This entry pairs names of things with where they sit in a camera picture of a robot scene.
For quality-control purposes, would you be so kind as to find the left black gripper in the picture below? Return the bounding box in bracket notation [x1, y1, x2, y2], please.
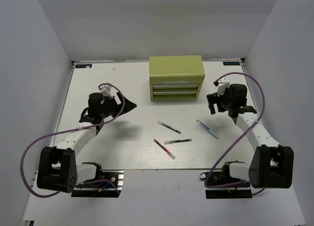
[100, 92, 137, 119]

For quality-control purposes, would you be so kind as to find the blue pen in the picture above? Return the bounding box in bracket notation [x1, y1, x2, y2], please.
[196, 120, 219, 139]

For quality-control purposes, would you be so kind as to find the purple capped gel pen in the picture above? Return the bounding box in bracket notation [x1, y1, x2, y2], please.
[157, 121, 181, 134]

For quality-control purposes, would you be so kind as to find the green metal drawer toolbox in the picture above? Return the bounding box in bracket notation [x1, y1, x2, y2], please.
[149, 55, 205, 100]

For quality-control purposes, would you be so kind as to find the green gel pen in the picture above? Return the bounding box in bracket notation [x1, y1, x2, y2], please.
[164, 139, 192, 145]

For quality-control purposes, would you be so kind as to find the red gel pen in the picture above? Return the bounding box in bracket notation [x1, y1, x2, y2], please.
[154, 139, 176, 160]

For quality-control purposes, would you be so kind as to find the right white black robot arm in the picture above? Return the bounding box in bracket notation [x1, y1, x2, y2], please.
[207, 80, 294, 189]

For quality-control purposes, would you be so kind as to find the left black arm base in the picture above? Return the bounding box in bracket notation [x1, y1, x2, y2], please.
[71, 170, 124, 198]

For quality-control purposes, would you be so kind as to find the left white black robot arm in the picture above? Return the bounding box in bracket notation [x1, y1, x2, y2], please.
[37, 92, 137, 193]

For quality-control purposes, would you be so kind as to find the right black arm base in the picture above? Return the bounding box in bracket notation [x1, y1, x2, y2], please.
[205, 170, 253, 200]

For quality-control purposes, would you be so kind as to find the right blue corner label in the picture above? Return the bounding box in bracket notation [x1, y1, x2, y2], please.
[223, 61, 240, 66]

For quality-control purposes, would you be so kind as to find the blue corner label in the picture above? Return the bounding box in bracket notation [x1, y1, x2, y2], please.
[75, 64, 92, 69]
[223, 61, 240, 66]

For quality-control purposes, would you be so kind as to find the left blue corner label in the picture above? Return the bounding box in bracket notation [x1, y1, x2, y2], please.
[75, 64, 92, 69]

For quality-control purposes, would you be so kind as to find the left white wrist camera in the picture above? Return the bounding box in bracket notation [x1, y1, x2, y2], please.
[98, 83, 113, 98]

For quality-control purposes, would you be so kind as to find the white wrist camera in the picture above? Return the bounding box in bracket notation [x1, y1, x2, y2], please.
[214, 77, 230, 96]
[98, 83, 113, 98]

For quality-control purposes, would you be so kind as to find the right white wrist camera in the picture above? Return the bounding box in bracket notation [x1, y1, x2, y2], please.
[214, 77, 230, 96]

